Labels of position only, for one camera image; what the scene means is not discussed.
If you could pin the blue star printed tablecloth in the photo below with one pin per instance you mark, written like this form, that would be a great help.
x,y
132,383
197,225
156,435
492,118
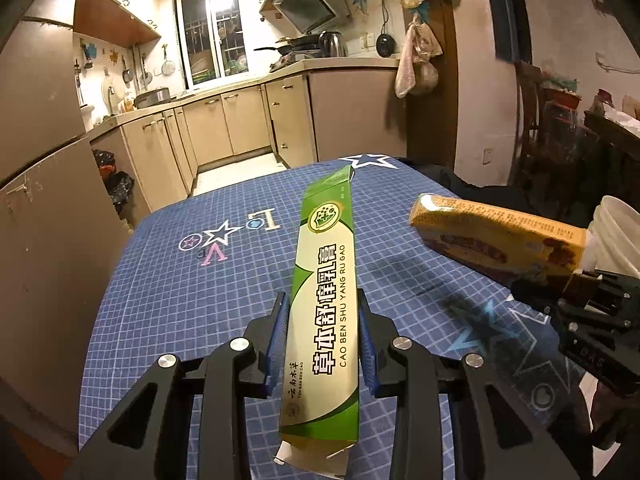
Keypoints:
x,y
200,310

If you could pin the wall cabinet with wooden underside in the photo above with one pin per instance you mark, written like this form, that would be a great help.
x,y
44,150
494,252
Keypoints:
x,y
110,5

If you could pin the barred kitchen window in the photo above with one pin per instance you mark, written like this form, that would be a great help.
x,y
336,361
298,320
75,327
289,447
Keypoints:
x,y
215,30

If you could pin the brown door frame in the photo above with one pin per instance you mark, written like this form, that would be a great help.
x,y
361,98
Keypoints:
x,y
440,120

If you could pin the brown bread packet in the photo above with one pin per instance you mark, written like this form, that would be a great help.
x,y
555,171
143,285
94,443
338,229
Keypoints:
x,y
500,240

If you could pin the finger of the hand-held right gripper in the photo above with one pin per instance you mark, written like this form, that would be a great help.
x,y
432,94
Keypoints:
x,y
535,292
592,287

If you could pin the black wok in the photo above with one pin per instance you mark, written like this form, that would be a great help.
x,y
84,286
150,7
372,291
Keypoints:
x,y
285,46

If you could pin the gas stove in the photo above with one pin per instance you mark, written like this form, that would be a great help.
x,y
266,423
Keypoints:
x,y
290,63

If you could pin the round white cutting board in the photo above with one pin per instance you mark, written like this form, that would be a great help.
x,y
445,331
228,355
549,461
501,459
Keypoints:
x,y
110,96

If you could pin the white plastic bucket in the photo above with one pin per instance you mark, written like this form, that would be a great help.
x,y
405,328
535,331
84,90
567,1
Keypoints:
x,y
617,240

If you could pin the beige refrigerator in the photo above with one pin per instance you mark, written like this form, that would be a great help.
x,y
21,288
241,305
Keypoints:
x,y
40,185

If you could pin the red basket with greens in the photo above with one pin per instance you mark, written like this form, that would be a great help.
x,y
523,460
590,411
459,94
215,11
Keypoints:
x,y
562,97

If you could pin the wooden chair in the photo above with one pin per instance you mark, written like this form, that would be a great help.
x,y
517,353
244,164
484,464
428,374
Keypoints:
x,y
535,125

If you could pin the green and cream carton box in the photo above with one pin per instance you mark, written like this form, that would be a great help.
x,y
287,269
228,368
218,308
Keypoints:
x,y
325,310

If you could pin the steel kettle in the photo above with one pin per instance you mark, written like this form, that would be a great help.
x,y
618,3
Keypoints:
x,y
332,45

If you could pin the pink hanging towel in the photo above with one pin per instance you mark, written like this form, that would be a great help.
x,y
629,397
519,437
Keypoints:
x,y
405,70

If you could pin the yellow oil bottle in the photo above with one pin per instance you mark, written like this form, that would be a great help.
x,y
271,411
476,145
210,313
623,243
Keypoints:
x,y
128,105

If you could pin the small black hanging pan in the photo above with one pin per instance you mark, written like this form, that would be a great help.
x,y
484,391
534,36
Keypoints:
x,y
385,44

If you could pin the dark wooden side table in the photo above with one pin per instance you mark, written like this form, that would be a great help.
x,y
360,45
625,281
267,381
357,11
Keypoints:
x,y
615,147

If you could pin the small hanging black ladle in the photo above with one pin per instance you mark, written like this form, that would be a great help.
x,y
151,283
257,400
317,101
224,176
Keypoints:
x,y
126,76

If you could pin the grey cooking pot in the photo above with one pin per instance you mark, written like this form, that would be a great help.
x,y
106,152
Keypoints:
x,y
152,98

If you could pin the beige kitchen base cabinets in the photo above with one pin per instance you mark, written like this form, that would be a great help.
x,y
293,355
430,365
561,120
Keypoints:
x,y
225,125

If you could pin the white wall socket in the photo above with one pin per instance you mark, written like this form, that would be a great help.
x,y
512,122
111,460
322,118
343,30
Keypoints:
x,y
487,155

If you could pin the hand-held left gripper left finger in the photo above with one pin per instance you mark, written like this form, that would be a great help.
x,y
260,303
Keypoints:
x,y
276,345

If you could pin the hanging metal strainer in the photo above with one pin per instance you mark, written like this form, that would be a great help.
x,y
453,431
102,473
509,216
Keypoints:
x,y
145,78
168,66

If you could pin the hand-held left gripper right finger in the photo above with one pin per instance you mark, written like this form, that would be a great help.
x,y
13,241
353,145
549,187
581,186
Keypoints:
x,y
369,347

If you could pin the black trash bag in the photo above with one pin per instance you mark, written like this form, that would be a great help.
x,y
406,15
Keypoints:
x,y
102,161
120,189

